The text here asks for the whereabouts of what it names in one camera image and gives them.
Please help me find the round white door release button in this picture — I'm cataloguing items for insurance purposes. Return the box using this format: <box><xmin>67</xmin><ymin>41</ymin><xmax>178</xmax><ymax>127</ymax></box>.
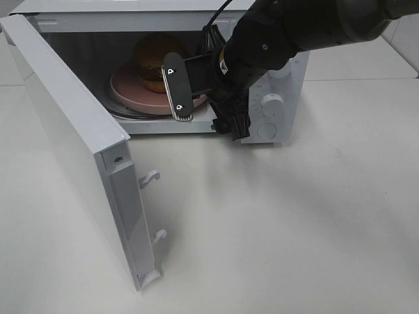
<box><xmin>257</xmin><ymin>123</ymin><xmax>278</xmax><ymax>139</ymax></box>

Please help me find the burger with lettuce and cheese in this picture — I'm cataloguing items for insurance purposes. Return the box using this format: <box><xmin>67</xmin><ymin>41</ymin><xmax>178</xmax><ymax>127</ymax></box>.
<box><xmin>132</xmin><ymin>33</ymin><xmax>190</xmax><ymax>94</ymax></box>

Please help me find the pink round plate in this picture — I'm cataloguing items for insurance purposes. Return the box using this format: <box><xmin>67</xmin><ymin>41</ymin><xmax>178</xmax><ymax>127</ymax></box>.
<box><xmin>109</xmin><ymin>63</ymin><xmax>209</xmax><ymax>115</ymax></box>

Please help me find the glass microwave turntable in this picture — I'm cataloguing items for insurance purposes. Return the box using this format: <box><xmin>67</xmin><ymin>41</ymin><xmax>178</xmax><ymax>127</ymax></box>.
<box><xmin>103</xmin><ymin>78</ymin><xmax>210</xmax><ymax>122</ymax></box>

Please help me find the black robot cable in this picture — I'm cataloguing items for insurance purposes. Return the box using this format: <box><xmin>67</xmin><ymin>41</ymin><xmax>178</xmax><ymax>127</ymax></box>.
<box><xmin>204</xmin><ymin>0</ymin><xmax>233</xmax><ymax>29</ymax></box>

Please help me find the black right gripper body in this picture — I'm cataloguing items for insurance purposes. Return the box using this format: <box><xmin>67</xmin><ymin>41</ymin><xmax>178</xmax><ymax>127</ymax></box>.
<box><xmin>183</xmin><ymin>49</ymin><xmax>262</xmax><ymax>111</ymax></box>

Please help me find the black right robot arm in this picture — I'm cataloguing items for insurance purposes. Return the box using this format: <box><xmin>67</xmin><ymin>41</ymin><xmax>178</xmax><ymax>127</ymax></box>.
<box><xmin>185</xmin><ymin>1</ymin><xmax>418</xmax><ymax>139</ymax></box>

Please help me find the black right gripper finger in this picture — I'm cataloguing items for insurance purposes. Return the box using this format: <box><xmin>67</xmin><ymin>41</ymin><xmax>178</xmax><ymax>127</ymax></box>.
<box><xmin>209</xmin><ymin>94</ymin><xmax>251</xmax><ymax>141</ymax></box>
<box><xmin>196</xmin><ymin>24</ymin><xmax>226</xmax><ymax>56</ymax></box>

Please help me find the white timer knob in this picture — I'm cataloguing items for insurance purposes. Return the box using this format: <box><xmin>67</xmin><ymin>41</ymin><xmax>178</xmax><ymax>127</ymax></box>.
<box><xmin>261</xmin><ymin>93</ymin><xmax>284</xmax><ymax>116</ymax></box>

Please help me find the white upper power knob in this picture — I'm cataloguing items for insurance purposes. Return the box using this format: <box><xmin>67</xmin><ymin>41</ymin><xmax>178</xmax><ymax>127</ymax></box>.
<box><xmin>268</xmin><ymin>60</ymin><xmax>292</xmax><ymax>79</ymax></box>

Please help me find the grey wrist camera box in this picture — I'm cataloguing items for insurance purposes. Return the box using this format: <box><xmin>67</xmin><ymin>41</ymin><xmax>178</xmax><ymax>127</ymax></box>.
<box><xmin>162</xmin><ymin>52</ymin><xmax>194</xmax><ymax>122</ymax></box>

